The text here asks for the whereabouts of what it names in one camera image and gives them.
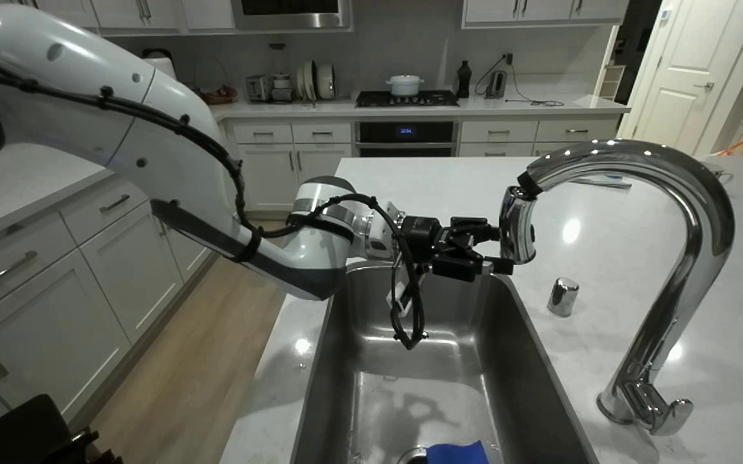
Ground black stove cooktop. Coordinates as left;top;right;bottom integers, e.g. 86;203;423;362
355;87;463;110

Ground stainless steel sink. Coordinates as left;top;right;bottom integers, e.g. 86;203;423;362
289;258;600;464

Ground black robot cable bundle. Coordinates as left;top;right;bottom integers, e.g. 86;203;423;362
0;45;432;353

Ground orange item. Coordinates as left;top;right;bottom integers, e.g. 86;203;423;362
712;137;743;163

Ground white cooking pot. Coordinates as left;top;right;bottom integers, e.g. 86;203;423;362
386;72;427;97

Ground wooden bowl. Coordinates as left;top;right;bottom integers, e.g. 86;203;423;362
197;83;240;109

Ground blue sponge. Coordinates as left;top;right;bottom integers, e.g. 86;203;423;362
420;437;491;464

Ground white panel door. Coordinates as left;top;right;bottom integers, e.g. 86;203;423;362
615;0;743;160

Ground small chrome cylinder cap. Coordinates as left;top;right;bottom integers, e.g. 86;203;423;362
548;276;580;320

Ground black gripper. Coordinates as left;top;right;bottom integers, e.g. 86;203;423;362
392;213;520;280

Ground stacked white plates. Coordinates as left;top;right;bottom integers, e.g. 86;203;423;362
294;58;342;102

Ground shiny steel cup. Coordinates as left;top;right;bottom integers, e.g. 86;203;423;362
499;182;543;268

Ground built-in black oven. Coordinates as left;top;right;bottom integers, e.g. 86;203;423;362
355;118;463;160

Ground chrome gooseneck faucet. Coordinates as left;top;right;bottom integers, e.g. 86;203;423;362
513;138;739;437

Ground white paper towel roll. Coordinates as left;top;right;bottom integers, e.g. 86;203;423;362
143;45;182;83

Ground dark glass bottle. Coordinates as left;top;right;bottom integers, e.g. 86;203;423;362
453;58;475;101

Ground black equipment case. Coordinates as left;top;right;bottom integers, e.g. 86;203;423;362
0;391;100;464

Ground metal storage jar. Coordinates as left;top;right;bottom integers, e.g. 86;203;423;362
269;69;297;106
245;72;275;106

